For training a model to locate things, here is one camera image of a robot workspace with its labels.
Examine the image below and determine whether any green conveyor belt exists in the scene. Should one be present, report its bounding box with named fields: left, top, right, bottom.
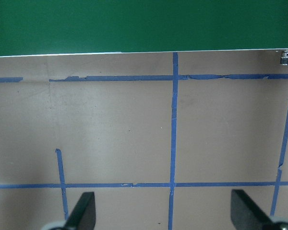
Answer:
left=0, top=0, right=288, bottom=57

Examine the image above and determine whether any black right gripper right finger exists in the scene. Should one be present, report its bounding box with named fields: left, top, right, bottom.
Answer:
left=230, top=189, right=274, bottom=230

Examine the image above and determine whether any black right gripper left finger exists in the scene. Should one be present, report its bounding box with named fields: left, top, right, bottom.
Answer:
left=62, top=192, right=96, bottom=230

